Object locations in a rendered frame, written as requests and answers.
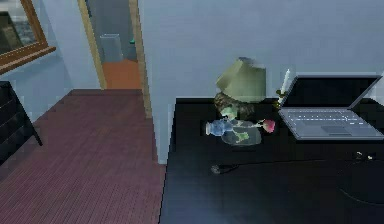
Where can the pink flower green stem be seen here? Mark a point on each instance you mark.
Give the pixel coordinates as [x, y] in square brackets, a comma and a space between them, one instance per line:
[269, 126]

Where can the wooden framed window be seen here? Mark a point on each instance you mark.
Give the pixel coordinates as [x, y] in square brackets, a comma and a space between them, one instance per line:
[20, 55]

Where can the grey open laptop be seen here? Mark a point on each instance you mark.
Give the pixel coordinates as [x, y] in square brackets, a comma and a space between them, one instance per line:
[326, 121]

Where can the black table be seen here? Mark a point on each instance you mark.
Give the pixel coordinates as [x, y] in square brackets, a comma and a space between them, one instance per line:
[233, 193]

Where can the green shade table lamp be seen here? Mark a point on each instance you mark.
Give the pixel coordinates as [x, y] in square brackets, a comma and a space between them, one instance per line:
[241, 81]

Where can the grey bin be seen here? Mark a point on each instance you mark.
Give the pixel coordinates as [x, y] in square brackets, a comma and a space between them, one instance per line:
[111, 48]

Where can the black chest of drawers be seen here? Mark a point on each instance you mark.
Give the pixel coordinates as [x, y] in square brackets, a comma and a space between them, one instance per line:
[11, 123]

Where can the white candle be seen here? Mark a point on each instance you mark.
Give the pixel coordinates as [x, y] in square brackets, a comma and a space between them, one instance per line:
[285, 81]

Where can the blue vase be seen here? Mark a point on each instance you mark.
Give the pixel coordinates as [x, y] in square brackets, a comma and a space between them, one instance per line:
[218, 127]

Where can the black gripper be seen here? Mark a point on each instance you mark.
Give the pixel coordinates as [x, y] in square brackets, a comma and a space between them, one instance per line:
[363, 180]

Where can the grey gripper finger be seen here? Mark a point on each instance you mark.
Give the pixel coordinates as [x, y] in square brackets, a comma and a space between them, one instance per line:
[216, 169]

